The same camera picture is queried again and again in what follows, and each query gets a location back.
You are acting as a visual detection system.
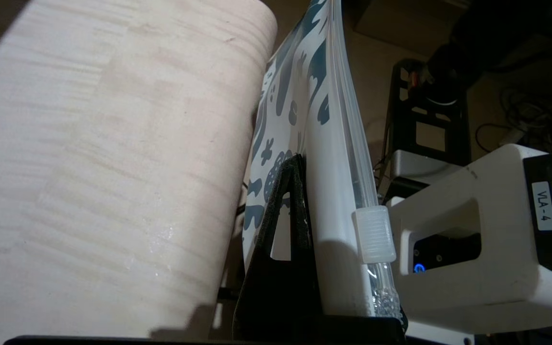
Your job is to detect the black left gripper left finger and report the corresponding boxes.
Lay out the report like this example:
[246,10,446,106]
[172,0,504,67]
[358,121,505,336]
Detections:
[232,153,325,338]

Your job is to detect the white floral zipper pouch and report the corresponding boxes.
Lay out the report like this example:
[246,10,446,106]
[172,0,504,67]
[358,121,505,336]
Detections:
[241,0,399,318]

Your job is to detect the white box blue button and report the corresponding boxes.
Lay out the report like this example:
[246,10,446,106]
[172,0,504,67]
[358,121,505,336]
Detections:
[389,144,552,336]

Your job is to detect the light wooden desk with hutch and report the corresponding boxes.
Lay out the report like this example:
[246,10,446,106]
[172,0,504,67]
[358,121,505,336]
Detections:
[0,0,279,342]

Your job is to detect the brown cardboard box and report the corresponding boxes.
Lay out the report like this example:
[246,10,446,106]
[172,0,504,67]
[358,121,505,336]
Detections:
[353,0,468,56]

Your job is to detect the black perforated metal frame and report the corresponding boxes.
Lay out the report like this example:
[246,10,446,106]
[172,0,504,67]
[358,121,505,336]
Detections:
[386,58,471,166]

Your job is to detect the tangled floor cables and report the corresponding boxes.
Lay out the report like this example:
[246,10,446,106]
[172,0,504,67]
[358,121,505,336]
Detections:
[475,86,552,154]

